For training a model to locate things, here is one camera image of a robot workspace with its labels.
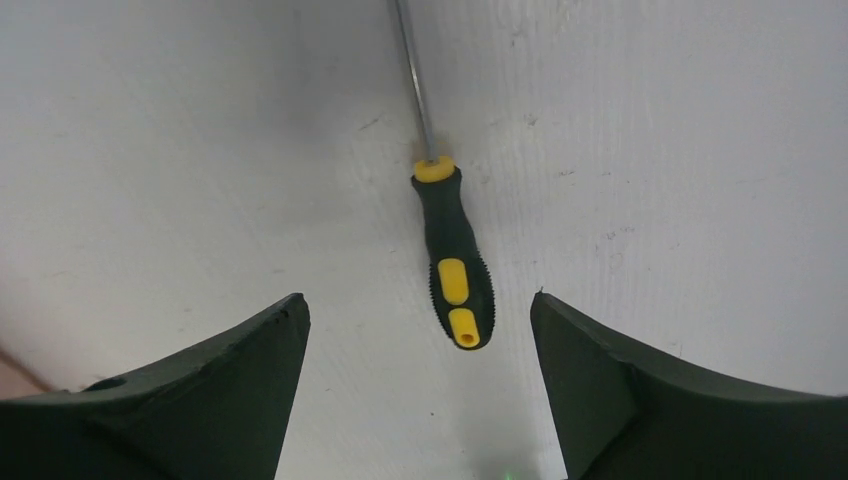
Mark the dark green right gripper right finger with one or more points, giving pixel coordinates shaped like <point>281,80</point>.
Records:
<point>625,410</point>

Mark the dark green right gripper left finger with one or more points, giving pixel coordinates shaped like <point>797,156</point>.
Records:
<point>218,409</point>

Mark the black and yellow screwdriver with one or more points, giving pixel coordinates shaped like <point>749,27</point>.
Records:
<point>460,283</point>

